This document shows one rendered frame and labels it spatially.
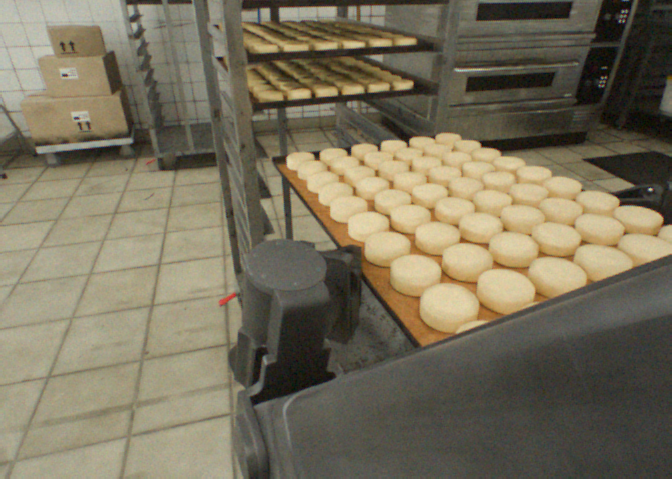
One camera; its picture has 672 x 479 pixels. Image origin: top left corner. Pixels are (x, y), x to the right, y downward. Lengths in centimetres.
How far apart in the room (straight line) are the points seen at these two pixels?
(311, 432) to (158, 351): 151
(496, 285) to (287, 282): 21
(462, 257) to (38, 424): 146
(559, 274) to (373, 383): 31
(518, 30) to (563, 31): 38
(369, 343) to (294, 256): 114
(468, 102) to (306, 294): 299
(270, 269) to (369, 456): 15
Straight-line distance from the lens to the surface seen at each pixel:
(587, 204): 64
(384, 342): 144
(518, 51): 336
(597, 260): 50
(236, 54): 83
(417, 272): 42
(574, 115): 384
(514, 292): 41
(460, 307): 38
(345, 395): 20
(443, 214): 56
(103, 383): 171
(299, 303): 28
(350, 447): 20
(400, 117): 116
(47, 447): 162
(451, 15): 99
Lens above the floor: 118
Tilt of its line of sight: 31 degrees down
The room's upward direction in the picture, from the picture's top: straight up
